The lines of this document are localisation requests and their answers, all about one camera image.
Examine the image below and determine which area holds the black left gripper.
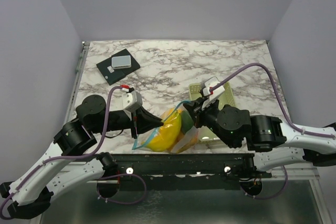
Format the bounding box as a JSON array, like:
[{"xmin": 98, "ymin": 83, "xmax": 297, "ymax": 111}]
[{"xmin": 91, "ymin": 105, "xmax": 164, "ymax": 140}]

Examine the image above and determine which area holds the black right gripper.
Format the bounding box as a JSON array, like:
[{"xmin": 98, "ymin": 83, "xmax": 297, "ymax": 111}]
[{"xmin": 184, "ymin": 94, "xmax": 237, "ymax": 148}]

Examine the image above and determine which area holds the green toy fruit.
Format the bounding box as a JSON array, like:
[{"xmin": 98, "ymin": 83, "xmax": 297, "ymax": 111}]
[{"xmin": 180, "ymin": 111, "xmax": 194, "ymax": 134}]

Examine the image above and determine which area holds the yellow toy banana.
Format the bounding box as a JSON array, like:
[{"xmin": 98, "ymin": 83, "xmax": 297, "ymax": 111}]
[{"xmin": 142, "ymin": 113, "xmax": 181, "ymax": 152}]

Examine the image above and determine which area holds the clear zip top bag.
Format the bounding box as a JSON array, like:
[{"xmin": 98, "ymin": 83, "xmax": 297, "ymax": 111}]
[{"xmin": 132, "ymin": 100, "xmax": 203, "ymax": 154}]

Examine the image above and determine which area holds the orange yellow toy mango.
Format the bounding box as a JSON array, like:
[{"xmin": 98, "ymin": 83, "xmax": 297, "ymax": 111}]
[{"xmin": 170, "ymin": 127, "xmax": 198, "ymax": 153}]

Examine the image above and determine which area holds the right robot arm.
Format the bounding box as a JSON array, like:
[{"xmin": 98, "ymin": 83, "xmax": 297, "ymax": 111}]
[{"xmin": 183, "ymin": 98, "xmax": 335, "ymax": 177}]

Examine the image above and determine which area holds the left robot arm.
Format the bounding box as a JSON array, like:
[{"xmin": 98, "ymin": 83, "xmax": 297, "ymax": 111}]
[{"xmin": 1, "ymin": 91, "xmax": 163, "ymax": 220}]

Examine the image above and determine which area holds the pale green plastic basket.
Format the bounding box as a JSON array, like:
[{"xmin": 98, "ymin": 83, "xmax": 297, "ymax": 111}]
[{"xmin": 188, "ymin": 81, "xmax": 237, "ymax": 145}]

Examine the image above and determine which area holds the black flat box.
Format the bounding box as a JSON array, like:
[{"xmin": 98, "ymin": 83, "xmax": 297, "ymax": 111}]
[{"xmin": 96, "ymin": 49, "xmax": 140, "ymax": 86}]

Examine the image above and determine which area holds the small white device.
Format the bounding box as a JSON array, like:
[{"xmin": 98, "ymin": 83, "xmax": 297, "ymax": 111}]
[{"xmin": 111, "ymin": 55, "xmax": 132, "ymax": 69}]

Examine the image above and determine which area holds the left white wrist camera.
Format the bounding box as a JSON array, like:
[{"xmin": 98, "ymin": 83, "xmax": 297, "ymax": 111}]
[{"xmin": 122, "ymin": 90, "xmax": 143, "ymax": 118}]

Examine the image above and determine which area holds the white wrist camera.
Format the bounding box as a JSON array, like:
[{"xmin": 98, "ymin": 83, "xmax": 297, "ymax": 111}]
[
  {"xmin": 122, "ymin": 90, "xmax": 143, "ymax": 118},
  {"xmin": 201, "ymin": 77, "xmax": 225, "ymax": 111}
]

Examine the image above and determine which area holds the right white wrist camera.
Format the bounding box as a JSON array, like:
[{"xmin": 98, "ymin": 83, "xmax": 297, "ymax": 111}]
[{"xmin": 201, "ymin": 77, "xmax": 225, "ymax": 111}]

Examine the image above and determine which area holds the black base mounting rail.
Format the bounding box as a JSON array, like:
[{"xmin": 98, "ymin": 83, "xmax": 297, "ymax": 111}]
[{"xmin": 92, "ymin": 153, "xmax": 271, "ymax": 191}]

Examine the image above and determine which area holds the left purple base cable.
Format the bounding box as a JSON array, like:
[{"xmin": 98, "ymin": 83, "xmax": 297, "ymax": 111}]
[{"xmin": 97, "ymin": 171, "xmax": 148, "ymax": 205}]

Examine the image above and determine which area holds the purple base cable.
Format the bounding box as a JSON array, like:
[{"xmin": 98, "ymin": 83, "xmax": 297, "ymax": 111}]
[
  {"xmin": 97, "ymin": 171, "xmax": 148, "ymax": 205},
  {"xmin": 244, "ymin": 166, "xmax": 289, "ymax": 201}
]

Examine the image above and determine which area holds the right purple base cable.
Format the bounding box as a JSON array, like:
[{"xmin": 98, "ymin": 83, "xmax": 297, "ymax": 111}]
[{"xmin": 244, "ymin": 166, "xmax": 289, "ymax": 201}]

